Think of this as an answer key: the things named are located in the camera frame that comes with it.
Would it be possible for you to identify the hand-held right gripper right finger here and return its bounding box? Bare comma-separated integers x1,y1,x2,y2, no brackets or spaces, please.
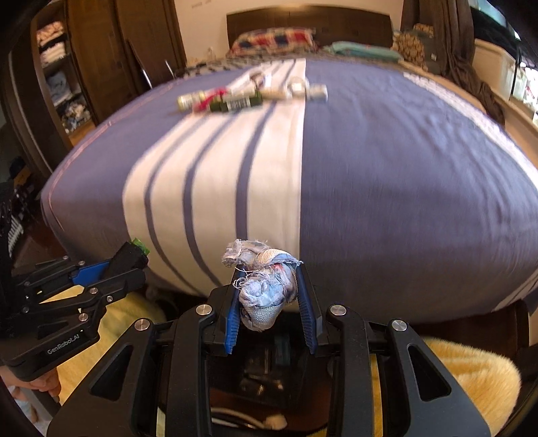
295,264,492,437

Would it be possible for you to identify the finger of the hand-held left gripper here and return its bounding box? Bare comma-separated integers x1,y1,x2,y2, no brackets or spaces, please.
19,269,148,337
12,241,150,295

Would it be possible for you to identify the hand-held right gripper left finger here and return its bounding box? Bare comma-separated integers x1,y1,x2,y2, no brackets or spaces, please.
46,286,243,437

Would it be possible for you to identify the blue cloth scrap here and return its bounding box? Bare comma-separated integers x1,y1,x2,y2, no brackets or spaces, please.
222,239,303,332

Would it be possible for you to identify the green bottle white label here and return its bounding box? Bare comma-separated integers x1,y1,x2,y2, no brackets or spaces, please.
210,93,265,114

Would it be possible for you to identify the white tube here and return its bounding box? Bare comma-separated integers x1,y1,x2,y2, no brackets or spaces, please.
227,80,263,95

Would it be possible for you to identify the white plastic bottle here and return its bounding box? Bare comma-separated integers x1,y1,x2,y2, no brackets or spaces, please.
263,76,309,102

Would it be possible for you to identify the person's left hand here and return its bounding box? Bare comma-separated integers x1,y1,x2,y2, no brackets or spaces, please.
0,365,62,393

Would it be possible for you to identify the blue white striped bedspread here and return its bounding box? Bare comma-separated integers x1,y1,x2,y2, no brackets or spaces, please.
40,56,538,314

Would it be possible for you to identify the yellow fluffy rug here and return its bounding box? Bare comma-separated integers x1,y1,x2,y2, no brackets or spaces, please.
54,290,522,437

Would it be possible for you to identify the dark wooden wardrobe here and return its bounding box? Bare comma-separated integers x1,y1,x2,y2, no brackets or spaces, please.
8,0,186,169

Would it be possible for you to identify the stack of folded clothes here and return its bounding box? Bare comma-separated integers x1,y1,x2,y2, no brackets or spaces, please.
36,21,93,135

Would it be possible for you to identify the black grey patterned blanket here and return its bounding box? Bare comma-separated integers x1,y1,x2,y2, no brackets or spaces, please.
185,52,329,78

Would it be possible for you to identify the teal pillow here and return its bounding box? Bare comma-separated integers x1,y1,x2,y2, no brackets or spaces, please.
321,41,400,64

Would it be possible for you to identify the plaid pillow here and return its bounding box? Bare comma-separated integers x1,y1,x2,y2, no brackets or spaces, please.
227,27,320,59

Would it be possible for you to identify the brown patterned cushion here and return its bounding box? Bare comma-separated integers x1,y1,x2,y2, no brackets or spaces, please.
393,23,442,73

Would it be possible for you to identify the dark wooden headboard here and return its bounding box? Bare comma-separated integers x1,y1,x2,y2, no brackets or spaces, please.
226,5,393,57

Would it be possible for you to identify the brown curtain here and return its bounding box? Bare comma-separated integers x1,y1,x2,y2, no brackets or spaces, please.
399,0,507,127

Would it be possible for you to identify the black metal rack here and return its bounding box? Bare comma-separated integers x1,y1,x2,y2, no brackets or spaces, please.
508,42,538,111

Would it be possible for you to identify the white cable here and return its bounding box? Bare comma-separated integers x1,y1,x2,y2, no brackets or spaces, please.
212,414,289,430

